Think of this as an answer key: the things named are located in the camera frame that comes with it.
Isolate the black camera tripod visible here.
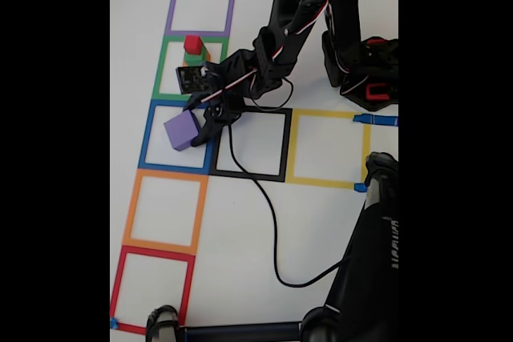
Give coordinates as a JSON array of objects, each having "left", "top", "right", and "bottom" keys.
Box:
[{"left": 144, "top": 152, "right": 399, "bottom": 342}]

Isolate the orange square frame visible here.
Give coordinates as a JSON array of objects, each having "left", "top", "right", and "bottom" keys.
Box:
[{"left": 122, "top": 168, "right": 209, "bottom": 255}]

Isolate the blue square frame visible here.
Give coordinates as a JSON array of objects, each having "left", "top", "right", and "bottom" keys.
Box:
[{"left": 138, "top": 99, "right": 220, "bottom": 175}]

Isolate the small red cube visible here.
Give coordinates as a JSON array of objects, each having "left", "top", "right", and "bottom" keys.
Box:
[{"left": 184, "top": 35, "right": 203, "bottom": 55}]

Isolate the thin servo wire loop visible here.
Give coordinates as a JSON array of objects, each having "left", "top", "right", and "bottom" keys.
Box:
[{"left": 250, "top": 77, "right": 295, "bottom": 113}]

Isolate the green square frame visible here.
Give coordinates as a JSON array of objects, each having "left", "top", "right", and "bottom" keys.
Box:
[{"left": 151, "top": 35, "right": 228, "bottom": 103}]

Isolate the yellow square frame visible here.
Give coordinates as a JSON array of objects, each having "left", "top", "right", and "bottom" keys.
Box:
[{"left": 285, "top": 108, "right": 372, "bottom": 190}]

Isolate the black square frame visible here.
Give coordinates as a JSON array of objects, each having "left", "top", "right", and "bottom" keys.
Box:
[{"left": 208, "top": 104, "right": 293, "bottom": 183}]

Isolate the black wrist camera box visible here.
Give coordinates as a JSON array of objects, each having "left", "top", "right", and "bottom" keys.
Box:
[{"left": 175, "top": 62, "right": 221, "bottom": 95}]

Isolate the purple square frame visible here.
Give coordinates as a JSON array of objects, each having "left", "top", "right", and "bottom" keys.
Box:
[{"left": 164, "top": 0, "right": 237, "bottom": 38}]

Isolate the large purple cube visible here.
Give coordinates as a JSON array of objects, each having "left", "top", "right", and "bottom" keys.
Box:
[{"left": 164, "top": 111, "right": 202, "bottom": 152}]

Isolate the black camera cable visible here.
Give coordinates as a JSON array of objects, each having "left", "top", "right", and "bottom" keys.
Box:
[{"left": 228, "top": 121, "right": 353, "bottom": 288}]

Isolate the green cube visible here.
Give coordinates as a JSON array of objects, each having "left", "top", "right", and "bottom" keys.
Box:
[{"left": 183, "top": 44, "right": 210, "bottom": 66}]

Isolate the red base clamp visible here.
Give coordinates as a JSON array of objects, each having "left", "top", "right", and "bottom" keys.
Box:
[{"left": 364, "top": 82, "right": 390, "bottom": 102}]

